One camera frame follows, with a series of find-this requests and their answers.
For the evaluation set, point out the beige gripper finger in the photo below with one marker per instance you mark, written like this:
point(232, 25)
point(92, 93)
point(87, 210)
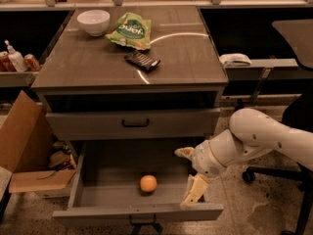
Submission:
point(186, 152)
point(196, 186)

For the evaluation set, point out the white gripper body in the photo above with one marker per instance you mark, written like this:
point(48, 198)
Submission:
point(204, 158)

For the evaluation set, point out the orange fruit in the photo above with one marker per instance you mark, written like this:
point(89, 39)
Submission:
point(148, 183)

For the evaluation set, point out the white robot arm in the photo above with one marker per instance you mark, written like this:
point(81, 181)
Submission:
point(251, 134)

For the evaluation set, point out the open middle drawer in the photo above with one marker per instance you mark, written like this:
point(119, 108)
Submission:
point(106, 187)

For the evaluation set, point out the grey drawer cabinet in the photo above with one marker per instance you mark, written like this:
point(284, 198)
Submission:
point(86, 74)

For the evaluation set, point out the black candy bar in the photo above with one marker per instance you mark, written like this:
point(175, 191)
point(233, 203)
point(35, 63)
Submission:
point(141, 61)

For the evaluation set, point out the grey side shelf right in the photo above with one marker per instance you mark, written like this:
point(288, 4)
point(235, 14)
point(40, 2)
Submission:
point(273, 69)

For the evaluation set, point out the grey side shelf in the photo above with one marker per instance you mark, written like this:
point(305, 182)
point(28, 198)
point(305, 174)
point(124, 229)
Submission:
point(273, 69)
point(17, 79)

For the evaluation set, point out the green snack bag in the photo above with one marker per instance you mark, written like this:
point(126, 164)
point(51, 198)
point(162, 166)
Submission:
point(132, 31)

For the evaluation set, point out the black office chair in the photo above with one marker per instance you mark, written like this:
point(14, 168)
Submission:
point(299, 114)

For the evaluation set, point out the brown cardboard box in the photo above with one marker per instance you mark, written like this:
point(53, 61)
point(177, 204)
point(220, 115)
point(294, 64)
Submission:
point(26, 140)

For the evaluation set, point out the white ceramic bowl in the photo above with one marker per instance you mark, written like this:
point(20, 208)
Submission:
point(94, 22)

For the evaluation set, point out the red soda can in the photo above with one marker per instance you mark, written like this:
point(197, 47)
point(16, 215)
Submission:
point(32, 62)
point(4, 59)

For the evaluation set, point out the grey side shelf left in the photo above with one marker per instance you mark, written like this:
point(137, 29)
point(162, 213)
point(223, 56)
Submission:
point(17, 79)

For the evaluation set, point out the white pump bottle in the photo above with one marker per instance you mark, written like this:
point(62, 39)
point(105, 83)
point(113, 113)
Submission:
point(16, 58)

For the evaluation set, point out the red soda can left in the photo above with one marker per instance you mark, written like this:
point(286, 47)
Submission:
point(4, 59)

